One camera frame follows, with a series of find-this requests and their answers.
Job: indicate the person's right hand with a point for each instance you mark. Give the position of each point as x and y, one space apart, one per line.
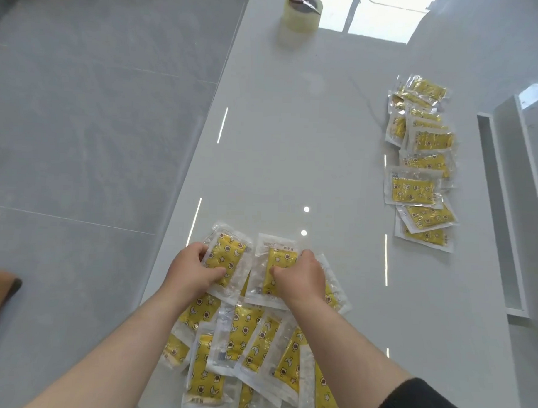
302 282

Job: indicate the person's left hand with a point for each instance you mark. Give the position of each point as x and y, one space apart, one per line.
191 274

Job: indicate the person's left thumb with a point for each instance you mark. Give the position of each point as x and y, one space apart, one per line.
215 274

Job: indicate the person's right thumb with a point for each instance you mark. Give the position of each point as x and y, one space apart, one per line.
279 272

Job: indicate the yellow printed sachet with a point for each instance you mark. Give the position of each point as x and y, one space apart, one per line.
230 252
267 259

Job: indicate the person's left forearm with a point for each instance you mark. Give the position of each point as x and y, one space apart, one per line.
127 346

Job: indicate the person's right forearm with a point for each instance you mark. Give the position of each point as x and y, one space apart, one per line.
347 349

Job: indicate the pile of yellow packets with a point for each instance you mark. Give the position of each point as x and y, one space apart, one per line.
242 337

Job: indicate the row of yellow packets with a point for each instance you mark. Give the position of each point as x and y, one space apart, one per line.
422 171

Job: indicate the black sleeve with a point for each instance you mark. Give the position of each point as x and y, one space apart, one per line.
425 405

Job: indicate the white rectangular tray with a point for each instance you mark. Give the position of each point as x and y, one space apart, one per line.
508 210

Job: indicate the clear tape roll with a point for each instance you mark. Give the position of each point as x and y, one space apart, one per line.
300 21

